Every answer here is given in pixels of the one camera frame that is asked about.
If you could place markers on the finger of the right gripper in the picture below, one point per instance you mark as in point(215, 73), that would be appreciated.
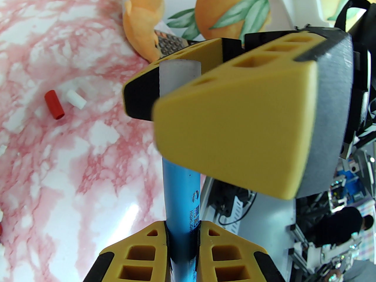
point(205, 47)
point(235, 113)

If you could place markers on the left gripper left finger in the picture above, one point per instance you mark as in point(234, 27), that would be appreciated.
point(159, 242)

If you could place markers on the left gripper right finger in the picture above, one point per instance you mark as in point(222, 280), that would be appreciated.
point(205, 254)

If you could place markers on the blue highlighter pen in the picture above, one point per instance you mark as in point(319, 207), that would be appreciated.
point(180, 201)

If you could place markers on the white pen cap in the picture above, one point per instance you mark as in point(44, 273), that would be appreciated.
point(75, 99)

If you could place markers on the red pen cap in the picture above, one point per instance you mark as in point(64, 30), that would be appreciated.
point(54, 104)

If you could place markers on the black calculator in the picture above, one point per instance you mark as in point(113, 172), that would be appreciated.
point(170, 43)

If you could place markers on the grey metal panel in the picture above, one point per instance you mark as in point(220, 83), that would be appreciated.
point(273, 239)

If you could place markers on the person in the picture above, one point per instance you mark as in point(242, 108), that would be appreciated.
point(340, 225)

